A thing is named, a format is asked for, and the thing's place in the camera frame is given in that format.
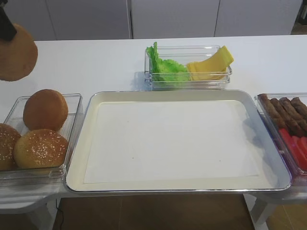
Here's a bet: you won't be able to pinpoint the green lettuce leaves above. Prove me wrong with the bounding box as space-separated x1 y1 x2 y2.
146 42 189 82

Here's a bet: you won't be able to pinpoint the sesame bun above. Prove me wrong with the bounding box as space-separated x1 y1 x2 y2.
0 123 21 171
13 129 68 169

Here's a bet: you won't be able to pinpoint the left sesame bun top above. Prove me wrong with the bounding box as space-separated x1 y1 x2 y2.
0 123 21 171

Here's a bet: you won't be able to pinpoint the right sesame bun top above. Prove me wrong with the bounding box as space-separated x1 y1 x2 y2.
13 129 68 169

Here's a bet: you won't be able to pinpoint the plain brown bun bottom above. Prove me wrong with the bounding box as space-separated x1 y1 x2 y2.
23 89 68 131

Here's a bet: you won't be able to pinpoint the black floor cable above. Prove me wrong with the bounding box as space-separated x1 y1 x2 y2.
55 198 65 230

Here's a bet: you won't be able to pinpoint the white metal serving tray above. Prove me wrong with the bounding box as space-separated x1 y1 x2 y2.
66 90 292 193

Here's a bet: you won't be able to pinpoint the clear lettuce cheese container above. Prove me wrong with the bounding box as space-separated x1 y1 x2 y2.
144 45 232 91

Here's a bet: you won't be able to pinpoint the yellow cheese slices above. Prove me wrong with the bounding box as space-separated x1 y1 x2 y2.
187 46 234 81

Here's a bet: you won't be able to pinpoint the clear meat tomato container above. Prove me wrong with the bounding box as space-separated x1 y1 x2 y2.
255 93 307 186

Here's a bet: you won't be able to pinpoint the white paper tray liner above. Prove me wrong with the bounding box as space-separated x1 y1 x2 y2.
84 101 259 183

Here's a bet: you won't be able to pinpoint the clear plastic bun container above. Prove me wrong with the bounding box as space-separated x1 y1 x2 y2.
0 93 84 187

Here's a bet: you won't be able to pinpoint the plain bun bottom half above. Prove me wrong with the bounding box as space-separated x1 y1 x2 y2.
0 23 38 81

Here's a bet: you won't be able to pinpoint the brown meat patty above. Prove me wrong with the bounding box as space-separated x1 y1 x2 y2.
258 93 287 129
291 97 307 120
279 97 307 137
270 98 305 137

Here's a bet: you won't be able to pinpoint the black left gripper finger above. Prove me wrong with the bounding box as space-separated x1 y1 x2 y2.
0 6 16 41

